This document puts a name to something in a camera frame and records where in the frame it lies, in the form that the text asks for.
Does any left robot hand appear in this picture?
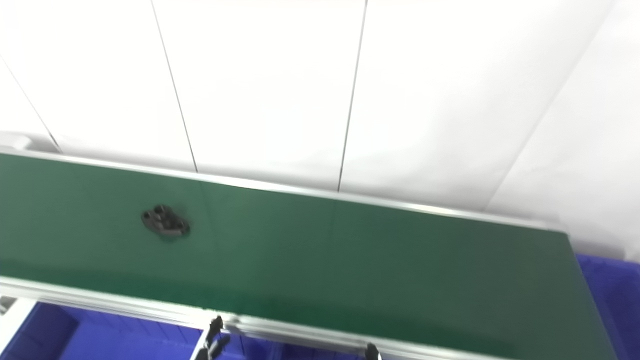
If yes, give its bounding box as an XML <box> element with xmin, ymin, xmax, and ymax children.
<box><xmin>192</xmin><ymin>315</ymin><xmax>232</xmax><ymax>360</ymax></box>

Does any black plastic part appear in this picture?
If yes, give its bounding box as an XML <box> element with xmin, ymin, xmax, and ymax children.
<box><xmin>141</xmin><ymin>204</ymin><xmax>191</xmax><ymax>238</ymax></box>

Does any blue plastic bin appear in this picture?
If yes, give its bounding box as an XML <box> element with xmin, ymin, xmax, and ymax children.
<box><xmin>575</xmin><ymin>254</ymin><xmax>640</xmax><ymax>360</ymax></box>
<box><xmin>0</xmin><ymin>300</ymin><xmax>281</xmax><ymax>360</ymax></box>
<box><xmin>277</xmin><ymin>342</ymin><xmax>367</xmax><ymax>360</ymax></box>

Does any white box behind conveyor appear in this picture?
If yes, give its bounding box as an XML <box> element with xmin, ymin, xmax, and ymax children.
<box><xmin>0</xmin><ymin>132</ymin><xmax>32</xmax><ymax>151</ymax></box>

